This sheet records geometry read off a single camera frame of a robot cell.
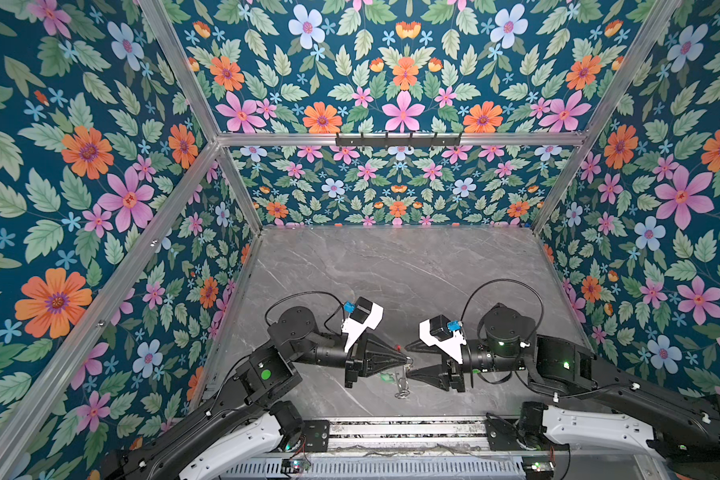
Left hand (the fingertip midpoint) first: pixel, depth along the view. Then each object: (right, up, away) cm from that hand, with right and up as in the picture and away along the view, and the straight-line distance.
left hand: (403, 366), depth 48 cm
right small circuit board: (+34, -33, +22) cm, 52 cm away
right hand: (+2, -1, +6) cm, 6 cm away
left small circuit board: (-24, -32, +22) cm, 46 cm away
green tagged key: (-3, -3, +4) cm, 6 cm away
